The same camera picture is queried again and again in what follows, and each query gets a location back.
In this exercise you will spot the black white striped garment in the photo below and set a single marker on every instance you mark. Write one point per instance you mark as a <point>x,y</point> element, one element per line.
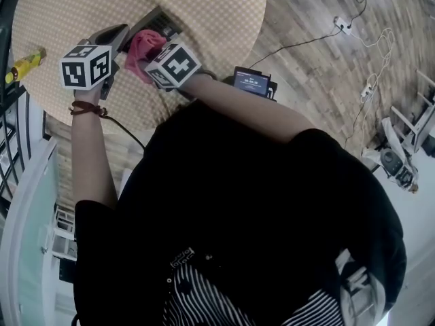
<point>204,304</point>

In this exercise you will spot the round beige table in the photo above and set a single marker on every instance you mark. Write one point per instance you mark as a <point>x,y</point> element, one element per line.
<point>204,19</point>

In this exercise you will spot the person's black shirt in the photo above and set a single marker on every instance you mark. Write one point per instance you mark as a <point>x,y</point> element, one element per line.
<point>238,199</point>

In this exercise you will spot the white desk frame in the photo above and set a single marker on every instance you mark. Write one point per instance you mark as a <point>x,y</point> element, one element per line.
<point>419,127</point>

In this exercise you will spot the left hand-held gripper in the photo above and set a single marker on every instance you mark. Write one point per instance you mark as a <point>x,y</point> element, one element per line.
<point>85,67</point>

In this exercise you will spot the person's right forearm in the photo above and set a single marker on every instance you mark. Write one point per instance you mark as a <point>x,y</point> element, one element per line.
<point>251,110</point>

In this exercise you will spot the person's left forearm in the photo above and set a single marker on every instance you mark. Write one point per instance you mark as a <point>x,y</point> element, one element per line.
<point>90,155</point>

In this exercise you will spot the black display screen with stand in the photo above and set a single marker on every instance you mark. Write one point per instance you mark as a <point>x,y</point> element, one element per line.
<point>251,81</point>

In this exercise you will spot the white plastic bag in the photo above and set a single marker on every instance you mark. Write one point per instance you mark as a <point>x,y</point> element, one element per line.
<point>391,131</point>

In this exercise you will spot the white printed garment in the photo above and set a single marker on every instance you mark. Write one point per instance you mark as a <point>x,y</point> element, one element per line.
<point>360,284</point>

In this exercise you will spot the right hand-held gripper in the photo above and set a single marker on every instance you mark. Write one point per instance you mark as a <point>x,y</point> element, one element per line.
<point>173,66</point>

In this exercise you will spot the small white plug socket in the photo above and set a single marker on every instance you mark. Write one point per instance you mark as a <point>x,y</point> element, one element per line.
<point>367,93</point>

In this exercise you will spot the yellow bottle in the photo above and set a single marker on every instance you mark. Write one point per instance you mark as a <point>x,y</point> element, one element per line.
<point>25,64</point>

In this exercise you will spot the black railing with wooden handrail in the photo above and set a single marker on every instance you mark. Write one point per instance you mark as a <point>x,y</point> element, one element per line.
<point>13,148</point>

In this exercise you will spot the pink cloth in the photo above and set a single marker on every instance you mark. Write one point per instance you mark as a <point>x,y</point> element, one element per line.
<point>142,46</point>

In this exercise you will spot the white shelf unit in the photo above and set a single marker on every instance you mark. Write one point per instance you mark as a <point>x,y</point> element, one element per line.
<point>63,236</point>

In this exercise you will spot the frosted glass panel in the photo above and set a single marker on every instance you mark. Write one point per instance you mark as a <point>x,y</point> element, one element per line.
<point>30,233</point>

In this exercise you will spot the grey round device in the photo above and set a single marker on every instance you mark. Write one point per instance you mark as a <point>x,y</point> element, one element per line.
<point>394,163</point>

